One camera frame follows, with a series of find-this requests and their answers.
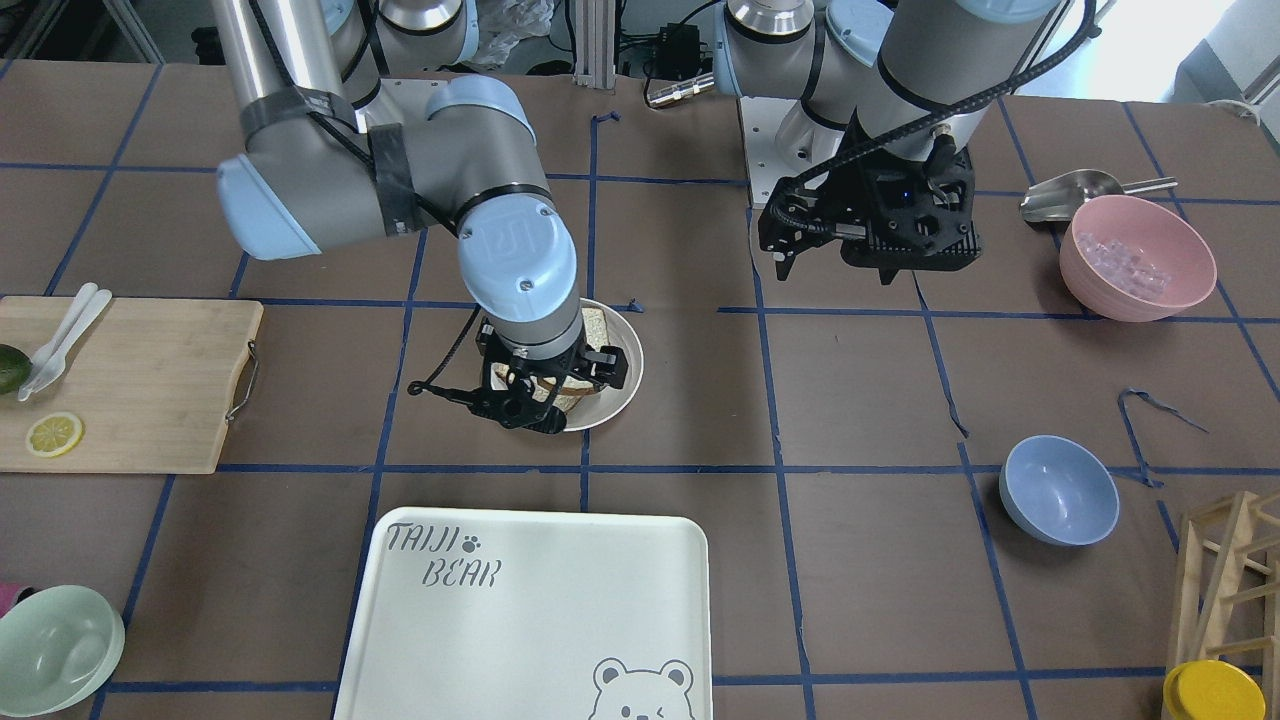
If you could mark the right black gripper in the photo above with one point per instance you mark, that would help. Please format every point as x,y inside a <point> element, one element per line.
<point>611,367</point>

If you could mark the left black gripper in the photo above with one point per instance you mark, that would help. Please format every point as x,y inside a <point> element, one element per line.
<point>838,196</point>

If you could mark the white round plate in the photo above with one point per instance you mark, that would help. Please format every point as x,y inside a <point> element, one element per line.
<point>595,410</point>

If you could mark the bread slice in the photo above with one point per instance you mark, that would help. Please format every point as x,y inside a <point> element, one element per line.
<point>594,325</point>
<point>544,386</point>

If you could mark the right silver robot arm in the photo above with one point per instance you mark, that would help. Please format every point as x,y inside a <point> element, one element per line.
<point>332,157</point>

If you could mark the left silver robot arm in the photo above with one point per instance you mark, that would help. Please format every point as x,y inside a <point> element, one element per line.
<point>887,95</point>

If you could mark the metal scoop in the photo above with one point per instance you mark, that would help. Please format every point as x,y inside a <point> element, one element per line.
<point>1057,199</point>

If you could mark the cream bear serving tray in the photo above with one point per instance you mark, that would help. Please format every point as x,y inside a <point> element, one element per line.
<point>498,614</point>

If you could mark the pink bowl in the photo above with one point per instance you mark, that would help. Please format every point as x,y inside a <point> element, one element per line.
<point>1131,260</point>

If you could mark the blue bowl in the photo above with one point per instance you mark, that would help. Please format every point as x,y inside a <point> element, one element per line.
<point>1058,492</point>

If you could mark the wooden cutting board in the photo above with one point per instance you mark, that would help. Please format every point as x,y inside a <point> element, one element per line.
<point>153,381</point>

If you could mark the white plastic spoon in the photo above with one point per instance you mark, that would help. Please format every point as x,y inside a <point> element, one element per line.
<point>58,362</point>

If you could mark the lemon slice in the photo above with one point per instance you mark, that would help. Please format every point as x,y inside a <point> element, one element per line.
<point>54,435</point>

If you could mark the wooden dish rack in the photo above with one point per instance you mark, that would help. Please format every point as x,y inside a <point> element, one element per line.
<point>1227,558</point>

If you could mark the green avocado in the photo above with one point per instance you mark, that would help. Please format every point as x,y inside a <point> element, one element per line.
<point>15,368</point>

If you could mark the yellow cup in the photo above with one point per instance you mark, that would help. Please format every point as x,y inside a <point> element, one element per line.
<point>1212,689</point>

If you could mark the green bowl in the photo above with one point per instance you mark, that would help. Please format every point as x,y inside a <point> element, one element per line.
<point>57,647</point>

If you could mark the pink cloth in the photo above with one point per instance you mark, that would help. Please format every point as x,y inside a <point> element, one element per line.
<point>13,593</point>

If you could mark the aluminium frame post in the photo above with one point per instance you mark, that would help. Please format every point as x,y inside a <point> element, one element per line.
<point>594,42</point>

